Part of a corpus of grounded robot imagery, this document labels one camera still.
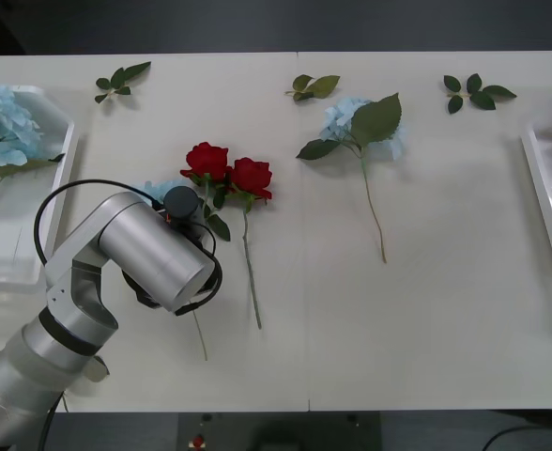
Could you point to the green leaf twig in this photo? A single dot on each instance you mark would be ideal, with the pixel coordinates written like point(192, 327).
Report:
point(323, 87)
point(482, 99)
point(133, 70)

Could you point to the dark robot base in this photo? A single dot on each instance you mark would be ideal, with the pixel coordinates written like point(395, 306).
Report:
point(280, 432)

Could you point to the pale blue flower large leaf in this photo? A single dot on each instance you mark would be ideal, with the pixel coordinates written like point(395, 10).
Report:
point(374, 119)

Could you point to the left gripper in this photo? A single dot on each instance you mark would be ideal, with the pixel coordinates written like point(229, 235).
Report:
point(147, 300)

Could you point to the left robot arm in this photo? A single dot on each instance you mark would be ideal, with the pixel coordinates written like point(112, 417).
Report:
point(154, 244)

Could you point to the red rose with leaves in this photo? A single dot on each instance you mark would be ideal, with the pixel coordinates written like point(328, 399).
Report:
point(205, 160)

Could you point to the red rose thorny stem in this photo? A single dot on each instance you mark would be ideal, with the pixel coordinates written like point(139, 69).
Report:
point(252, 176)

